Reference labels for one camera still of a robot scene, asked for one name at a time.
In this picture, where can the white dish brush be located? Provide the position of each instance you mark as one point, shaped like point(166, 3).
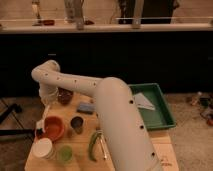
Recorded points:
point(40, 125)

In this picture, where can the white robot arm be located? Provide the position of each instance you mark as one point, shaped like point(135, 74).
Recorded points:
point(128, 141)

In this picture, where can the dark red bowl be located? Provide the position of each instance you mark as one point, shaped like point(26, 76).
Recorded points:
point(64, 96)

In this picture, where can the blue sponge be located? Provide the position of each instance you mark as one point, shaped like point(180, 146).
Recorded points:
point(87, 108)

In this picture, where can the grey cloth in tray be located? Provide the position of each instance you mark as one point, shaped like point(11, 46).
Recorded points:
point(142, 101)

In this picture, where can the small metal cup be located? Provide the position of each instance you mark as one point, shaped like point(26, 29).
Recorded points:
point(77, 124)

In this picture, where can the green tray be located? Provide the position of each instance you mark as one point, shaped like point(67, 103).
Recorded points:
point(159, 117)

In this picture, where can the white lidded container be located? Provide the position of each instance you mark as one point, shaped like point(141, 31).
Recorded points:
point(43, 148)

